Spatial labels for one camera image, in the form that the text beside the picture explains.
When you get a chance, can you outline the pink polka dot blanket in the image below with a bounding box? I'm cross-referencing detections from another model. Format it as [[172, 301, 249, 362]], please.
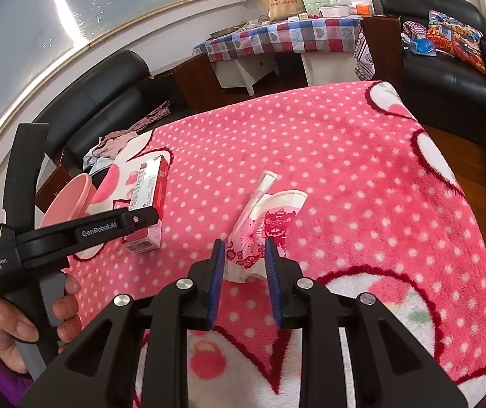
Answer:
[[66, 80, 486, 408]]

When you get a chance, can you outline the checkered tablecloth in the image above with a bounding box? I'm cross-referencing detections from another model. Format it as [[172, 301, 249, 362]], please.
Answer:
[[194, 16, 365, 64]]

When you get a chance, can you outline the plaid cloth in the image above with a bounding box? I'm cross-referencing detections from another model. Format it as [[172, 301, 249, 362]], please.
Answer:
[[401, 21, 428, 49]]

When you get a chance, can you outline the white red patterned pouch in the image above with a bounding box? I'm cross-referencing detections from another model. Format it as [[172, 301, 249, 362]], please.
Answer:
[[224, 190, 308, 283]]

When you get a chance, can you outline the pink garment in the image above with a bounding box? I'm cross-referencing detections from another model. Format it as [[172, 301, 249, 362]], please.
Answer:
[[98, 101, 171, 158]]

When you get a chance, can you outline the pink plastic basin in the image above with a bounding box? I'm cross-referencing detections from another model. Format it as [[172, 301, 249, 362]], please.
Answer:
[[39, 173, 99, 230]]

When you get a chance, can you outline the white table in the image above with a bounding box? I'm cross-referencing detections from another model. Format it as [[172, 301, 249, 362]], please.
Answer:
[[213, 51, 358, 96]]

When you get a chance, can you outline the black leather wooden armchair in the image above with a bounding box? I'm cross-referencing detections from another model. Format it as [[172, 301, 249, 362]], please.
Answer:
[[34, 49, 197, 188]]

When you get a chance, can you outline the white paper sleeve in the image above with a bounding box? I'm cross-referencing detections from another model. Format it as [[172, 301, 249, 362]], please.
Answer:
[[243, 171, 278, 226]]

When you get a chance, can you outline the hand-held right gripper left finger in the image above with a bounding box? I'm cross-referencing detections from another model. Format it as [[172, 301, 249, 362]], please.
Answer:
[[21, 239, 227, 408]]

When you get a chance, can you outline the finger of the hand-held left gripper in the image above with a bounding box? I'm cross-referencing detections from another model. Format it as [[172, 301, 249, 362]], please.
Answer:
[[117, 206, 159, 235]]

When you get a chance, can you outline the white cloth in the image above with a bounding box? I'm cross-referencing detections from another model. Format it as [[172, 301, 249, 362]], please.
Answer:
[[83, 147, 112, 170]]

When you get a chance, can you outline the red and white carton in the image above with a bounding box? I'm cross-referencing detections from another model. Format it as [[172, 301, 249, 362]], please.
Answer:
[[121, 156, 171, 256]]

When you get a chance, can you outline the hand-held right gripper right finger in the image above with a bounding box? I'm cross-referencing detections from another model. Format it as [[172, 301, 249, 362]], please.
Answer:
[[264, 237, 469, 408]]

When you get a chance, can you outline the person's left hand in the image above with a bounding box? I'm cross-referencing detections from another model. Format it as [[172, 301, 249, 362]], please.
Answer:
[[0, 273, 83, 371]]

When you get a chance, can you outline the comic print pillow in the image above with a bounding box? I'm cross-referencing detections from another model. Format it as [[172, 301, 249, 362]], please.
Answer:
[[426, 10, 486, 75]]

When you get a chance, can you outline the green box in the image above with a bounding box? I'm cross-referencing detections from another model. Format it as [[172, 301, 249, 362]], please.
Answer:
[[302, 0, 336, 14]]

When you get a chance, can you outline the blue plastic bag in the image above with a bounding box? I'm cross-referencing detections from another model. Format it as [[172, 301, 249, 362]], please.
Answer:
[[410, 38, 437, 57]]

